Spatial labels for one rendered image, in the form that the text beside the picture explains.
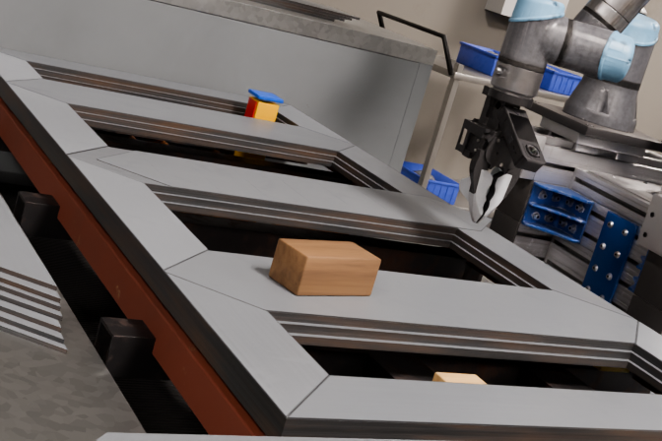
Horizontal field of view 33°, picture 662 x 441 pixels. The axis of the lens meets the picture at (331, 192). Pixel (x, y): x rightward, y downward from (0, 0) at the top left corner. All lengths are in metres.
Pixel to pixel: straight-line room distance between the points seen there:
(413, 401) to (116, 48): 1.56
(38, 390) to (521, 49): 0.93
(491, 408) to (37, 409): 0.45
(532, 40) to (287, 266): 0.61
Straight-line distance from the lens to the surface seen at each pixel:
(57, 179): 1.70
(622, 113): 2.33
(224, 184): 1.73
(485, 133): 1.76
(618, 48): 1.76
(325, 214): 1.75
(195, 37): 2.57
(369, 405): 1.07
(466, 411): 1.13
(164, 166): 1.74
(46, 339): 1.26
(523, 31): 1.74
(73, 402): 1.15
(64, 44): 2.48
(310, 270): 1.30
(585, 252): 2.24
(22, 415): 1.11
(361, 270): 1.35
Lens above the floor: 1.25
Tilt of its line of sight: 13 degrees down
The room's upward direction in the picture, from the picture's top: 16 degrees clockwise
